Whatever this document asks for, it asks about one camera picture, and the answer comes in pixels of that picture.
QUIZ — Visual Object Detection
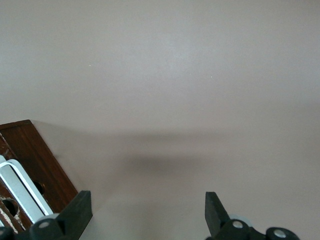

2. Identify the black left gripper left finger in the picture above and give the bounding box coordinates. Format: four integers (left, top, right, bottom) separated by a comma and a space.
0, 190, 94, 240

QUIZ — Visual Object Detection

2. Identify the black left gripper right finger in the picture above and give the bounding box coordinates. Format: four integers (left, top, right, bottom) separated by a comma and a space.
204, 191, 300, 240

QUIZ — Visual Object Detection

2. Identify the white metal drawer handle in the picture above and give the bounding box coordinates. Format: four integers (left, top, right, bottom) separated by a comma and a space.
0, 154, 55, 225

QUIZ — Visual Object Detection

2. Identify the dark wood drawer cabinet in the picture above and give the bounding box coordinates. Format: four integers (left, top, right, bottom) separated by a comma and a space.
0, 119, 79, 235

